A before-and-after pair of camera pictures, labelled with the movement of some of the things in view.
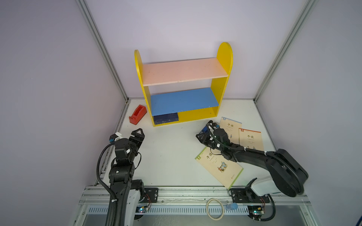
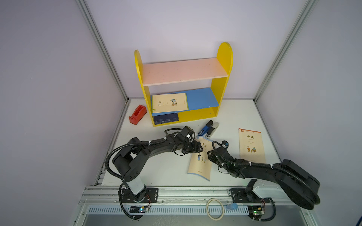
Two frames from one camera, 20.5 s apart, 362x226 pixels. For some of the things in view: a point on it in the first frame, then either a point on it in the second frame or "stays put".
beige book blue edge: (231, 127) to (200, 163)
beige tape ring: (207, 211) stays put
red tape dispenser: (138, 115) stays put
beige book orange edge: (250, 139) stays put
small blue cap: (232, 206) stays put
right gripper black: (206, 137) to (212, 157)
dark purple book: (166, 118) stays put
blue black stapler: (205, 130) stays put
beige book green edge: (227, 172) to (163, 103)
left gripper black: (138, 140) to (195, 148)
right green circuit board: (255, 210) stays put
